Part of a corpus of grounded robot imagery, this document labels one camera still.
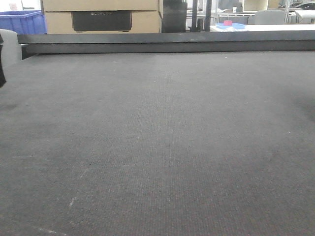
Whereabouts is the black conveyor belt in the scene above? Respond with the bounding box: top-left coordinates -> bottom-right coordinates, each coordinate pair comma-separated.
0,51 -> 315,236

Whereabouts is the cardboard box with black print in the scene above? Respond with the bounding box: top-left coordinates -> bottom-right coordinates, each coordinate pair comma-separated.
45,10 -> 161,34

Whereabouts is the upper cardboard box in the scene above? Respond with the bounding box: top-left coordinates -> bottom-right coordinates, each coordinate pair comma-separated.
42,0 -> 163,12

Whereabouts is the black cabinet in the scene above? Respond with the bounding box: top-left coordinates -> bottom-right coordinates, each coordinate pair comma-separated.
161,0 -> 188,33

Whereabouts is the shallow blue tray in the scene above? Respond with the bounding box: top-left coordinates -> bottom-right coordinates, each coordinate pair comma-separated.
216,23 -> 246,30

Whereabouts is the grey office chair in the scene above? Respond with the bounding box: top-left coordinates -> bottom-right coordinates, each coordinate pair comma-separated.
254,10 -> 285,25

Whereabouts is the white table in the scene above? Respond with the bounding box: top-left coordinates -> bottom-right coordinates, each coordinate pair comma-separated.
210,24 -> 315,32

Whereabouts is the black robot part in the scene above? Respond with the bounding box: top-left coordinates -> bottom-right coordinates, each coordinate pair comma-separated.
0,36 -> 6,88

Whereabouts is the grey chair back left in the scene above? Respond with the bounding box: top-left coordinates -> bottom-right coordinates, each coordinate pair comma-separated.
0,29 -> 22,68

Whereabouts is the blue plastic crate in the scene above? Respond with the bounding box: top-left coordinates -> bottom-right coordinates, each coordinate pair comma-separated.
0,10 -> 47,34

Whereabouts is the black vertical post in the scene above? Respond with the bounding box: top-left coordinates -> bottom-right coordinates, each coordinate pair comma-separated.
204,0 -> 212,32

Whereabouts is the black conveyor side rail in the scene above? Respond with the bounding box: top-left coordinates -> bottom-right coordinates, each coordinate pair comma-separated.
17,30 -> 315,55

